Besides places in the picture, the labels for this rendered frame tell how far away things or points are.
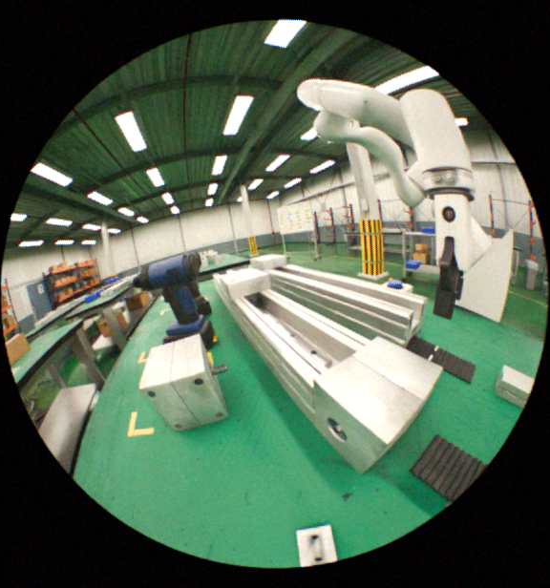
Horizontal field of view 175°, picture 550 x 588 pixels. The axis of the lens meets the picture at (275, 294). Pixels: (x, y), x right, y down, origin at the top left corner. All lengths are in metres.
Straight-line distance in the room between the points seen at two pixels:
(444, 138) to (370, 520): 0.41
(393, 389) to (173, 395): 0.23
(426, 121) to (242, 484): 0.48
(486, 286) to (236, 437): 0.63
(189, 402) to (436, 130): 0.46
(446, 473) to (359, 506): 0.09
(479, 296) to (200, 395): 0.65
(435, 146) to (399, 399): 0.28
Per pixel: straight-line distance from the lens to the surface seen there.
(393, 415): 0.15
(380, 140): 0.69
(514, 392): 0.37
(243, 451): 0.25
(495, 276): 0.58
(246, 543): 0.23
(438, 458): 0.23
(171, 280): 0.39
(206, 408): 0.26
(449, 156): 0.28
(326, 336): 0.26
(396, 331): 0.33
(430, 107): 0.31
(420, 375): 0.19
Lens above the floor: 1.00
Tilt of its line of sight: 19 degrees down
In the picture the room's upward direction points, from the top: 10 degrees counter-clockwise
